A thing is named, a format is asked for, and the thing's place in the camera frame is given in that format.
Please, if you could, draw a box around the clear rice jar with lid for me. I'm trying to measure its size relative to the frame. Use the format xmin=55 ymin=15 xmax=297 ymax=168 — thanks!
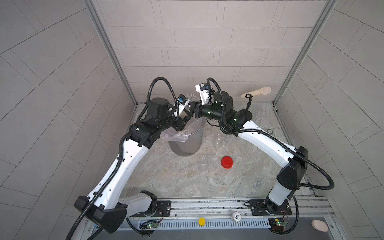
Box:
xmin=214 ymin=132 xmax=226 ymax=148

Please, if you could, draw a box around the clear jar lid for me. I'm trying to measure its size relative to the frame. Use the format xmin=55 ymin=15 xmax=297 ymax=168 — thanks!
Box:
xmin=208 ymin=162 xmax=218 ymax=172
xmin=206 ymin=146 xmax=217 ymax=156

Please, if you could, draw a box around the grey mesh waste bin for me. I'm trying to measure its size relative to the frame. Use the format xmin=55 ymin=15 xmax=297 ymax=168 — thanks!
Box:
xmin=166 ymin=118 xmax=206 ymax=157

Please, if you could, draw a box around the red jar lid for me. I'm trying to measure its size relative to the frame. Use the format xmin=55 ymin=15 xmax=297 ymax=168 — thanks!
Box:
xmin=221 ymin=156 xmax=233 ymax=169

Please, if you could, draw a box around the red lidded rice jar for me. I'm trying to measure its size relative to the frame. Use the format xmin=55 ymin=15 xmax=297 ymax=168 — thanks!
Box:
xmin=186 ymin=93 xmax=201 ymax=107

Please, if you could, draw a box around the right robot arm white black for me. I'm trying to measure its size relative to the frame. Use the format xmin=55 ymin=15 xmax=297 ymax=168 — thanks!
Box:
xmin=190 ymin=78 xmax=335 ymax=215

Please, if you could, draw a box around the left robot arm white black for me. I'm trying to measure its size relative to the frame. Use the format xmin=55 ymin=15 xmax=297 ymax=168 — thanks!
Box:
xmin=66 ymin=77 xmax=188 ymax=240

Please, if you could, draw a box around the black stand with round base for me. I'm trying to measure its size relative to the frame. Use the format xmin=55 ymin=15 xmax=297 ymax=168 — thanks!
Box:
xmin=245 ymin=94 xmax=253 ymax=119

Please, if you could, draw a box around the clear plastic bin liner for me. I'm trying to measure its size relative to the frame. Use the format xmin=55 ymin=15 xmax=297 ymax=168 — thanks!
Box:
xmin=161 ymin=120 xmax=193 ymax=143

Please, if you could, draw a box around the white round knob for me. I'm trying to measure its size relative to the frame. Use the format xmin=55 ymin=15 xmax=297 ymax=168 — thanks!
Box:
xmin=231 ymin=212 xmax=242 ymax=223

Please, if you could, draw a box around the yellow round button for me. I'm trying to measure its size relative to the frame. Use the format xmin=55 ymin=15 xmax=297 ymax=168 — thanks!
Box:
xmin=198 ymin=218 xmax=206 ymax=226

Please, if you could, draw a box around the left circuit board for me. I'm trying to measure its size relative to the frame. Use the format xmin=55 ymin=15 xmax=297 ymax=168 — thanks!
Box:
xmin=140 ymin=221 xmax=159 ymax=230

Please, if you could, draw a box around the circuit board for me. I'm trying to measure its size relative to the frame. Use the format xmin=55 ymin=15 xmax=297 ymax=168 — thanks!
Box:
xmin=268 ymin=218 xmax=289 ymax=233
xmin=140 ymin=221 xmax=159 ymax=230

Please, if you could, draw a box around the right circuit board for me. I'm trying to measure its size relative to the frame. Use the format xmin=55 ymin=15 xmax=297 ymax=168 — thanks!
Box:
xmin=268 ymin=218 xmax=289 ymax=233

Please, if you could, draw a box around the pink oval pad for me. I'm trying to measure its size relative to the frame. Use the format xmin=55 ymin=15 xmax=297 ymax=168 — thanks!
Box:
xmin=311 ymin=220 xmax=329 ymax=232

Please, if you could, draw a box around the beige handle on stand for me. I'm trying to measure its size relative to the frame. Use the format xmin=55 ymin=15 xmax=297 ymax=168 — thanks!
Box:
xmin=241 ymin=87 xmax=272 ymax=98

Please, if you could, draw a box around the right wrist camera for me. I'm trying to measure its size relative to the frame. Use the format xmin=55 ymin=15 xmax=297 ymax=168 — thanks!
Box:
xmin=195 ymin=83 xmax=211 ymax=105

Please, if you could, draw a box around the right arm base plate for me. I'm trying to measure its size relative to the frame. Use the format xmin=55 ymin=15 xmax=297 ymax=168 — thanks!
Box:
xmin=244 ymin=198 xmax=292 ymax=216

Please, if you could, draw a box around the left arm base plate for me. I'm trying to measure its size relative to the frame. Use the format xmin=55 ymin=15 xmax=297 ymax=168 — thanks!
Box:
xmin=131 ymin=201 xmax=171 ymax=218

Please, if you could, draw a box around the aluminium rail frame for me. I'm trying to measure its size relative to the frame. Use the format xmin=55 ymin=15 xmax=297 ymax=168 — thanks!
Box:
xmin=77 ymin=195 xmax=336 ymax=239

